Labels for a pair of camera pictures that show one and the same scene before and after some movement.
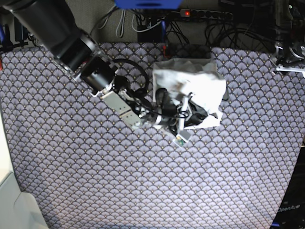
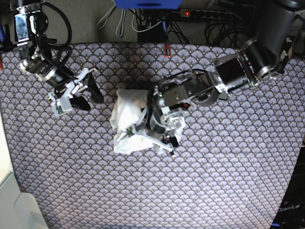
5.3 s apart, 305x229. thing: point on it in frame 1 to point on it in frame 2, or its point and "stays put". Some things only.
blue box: [148, 4] stays put
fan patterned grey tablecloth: [79, 161] stays put
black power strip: [205, 13] stays put
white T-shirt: [199, 77] to [128, 103]
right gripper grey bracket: [280, 67] to [137, 140]
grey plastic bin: [18, 210] stays put
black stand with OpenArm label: [291, 214] stays put
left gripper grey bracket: [199, 114] to [61, 102]
